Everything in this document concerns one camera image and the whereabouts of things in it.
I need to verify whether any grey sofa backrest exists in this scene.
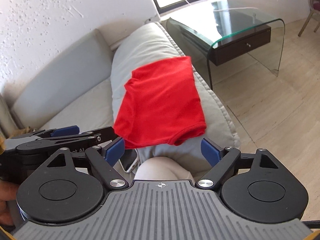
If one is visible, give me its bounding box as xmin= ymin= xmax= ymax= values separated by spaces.
xmin=10 ymin=29 xmax=113 ymax=128

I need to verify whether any red t-shirt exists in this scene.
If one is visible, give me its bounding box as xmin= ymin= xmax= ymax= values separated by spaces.
xmin=114 ymin=56 xmax=207 ymax=149

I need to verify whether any tan crumpled garment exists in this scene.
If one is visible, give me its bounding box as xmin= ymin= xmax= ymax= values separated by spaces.
xmin=9 ymin=126 xmax=36 ymax=138

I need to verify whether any person's left hand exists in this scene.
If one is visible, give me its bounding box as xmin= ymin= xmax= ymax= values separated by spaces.
xmin=0 ymin=180 xmax=19 ymax=226

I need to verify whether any smartphone with lit screen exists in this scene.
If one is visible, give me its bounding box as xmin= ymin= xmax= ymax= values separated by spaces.
xmin=119 ymin=149 xmax=139 ymax=173

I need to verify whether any glass side table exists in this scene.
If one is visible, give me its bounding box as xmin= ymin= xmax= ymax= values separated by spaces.
xmin=165 ymin=0 xmax=285 ymax=86

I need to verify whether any person's bare knee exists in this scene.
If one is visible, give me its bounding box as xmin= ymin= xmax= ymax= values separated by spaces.
xmin=134 ymin=157 xmax=195 ymax=183

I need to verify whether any light blue-grey armrest cushion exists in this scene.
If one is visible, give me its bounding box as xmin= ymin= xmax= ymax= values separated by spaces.
xmin=111 ymin=23 xmax=240 ymax=177

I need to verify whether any chair with maroon seat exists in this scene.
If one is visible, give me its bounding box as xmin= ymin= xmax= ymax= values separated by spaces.
xmin=297 ymin=0 xmax=320 ymax=38

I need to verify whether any olive throw pillow front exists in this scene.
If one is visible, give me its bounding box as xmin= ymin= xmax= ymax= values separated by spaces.
xmin=0 ymin=96 xmax=18 ymax=138

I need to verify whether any dark drawer under table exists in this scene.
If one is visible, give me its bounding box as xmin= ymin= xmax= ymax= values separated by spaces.
xmin=207 ymin=24 xmax=271 ymax=66

